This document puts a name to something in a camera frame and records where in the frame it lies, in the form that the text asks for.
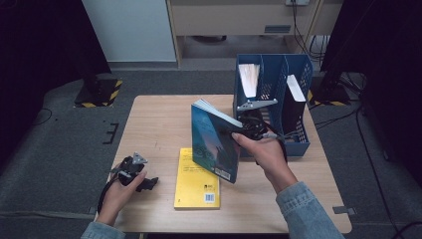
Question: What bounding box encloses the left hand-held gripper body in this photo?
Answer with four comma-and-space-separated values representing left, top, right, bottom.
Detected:
112, 151, 148, 187

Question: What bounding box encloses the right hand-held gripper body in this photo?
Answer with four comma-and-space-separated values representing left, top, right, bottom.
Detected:
236, 98, 279, 140

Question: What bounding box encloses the illustrated night scene book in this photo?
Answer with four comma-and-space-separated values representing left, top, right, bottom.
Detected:
190, 98, 245, 184

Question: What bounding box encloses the black book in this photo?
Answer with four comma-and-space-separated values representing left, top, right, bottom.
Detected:
282, 74, 308, 137

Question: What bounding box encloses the thick bright blue book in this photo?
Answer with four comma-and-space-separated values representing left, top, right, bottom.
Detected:
238, 63, 262, 101

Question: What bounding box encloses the yellow book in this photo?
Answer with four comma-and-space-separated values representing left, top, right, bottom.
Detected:
173, 147, 222, 211

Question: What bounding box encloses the blue file rack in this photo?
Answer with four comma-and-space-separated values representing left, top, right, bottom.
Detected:
233, 53, 315, 158

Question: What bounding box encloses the person's left hand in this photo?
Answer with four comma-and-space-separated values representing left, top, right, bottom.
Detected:
96, 170, 147, 227

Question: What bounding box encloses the person's right hand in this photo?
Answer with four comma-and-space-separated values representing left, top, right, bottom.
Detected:
231, 132, 299, 195

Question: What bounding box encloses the black yellow striped stand base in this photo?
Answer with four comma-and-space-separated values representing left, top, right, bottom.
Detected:
308, 78, 352, 108
73, 78, 123, 109

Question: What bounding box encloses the grey rectangular grille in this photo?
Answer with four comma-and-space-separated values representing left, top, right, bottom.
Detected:
264, 24, 293, 35

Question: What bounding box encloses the beige cabinet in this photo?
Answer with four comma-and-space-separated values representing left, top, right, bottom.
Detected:
164, 0, 346, 69

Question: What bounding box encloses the white panel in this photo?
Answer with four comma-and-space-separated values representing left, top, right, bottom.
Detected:
81, 0, 177, 64

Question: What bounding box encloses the black curtain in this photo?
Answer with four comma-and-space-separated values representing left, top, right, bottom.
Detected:
319, 0, 422, 187
0, 0, 112, 167

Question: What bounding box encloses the right hand-held gripper cable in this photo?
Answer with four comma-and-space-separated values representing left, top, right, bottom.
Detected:
260, 120, 312, 165

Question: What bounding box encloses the hand-held gripper cable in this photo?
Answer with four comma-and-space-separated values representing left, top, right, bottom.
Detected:
97, 165, 123, 215
260, 120, 312, 165

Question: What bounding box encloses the left hand-held gripper cable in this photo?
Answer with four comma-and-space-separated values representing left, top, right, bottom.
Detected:
97, 165, 123, 215

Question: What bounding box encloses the thin black floor cable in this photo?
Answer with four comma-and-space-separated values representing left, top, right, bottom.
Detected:
32, 108, 54, 126

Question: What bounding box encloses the black hanging power cable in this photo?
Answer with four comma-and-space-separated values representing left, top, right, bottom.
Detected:
291, 3, 329, 64

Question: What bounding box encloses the long black floor cable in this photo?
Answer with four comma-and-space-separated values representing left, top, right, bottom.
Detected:
313, 99, 404, 239

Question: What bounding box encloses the dark red cable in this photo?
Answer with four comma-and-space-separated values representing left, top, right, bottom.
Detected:
392, 221, 422, 239

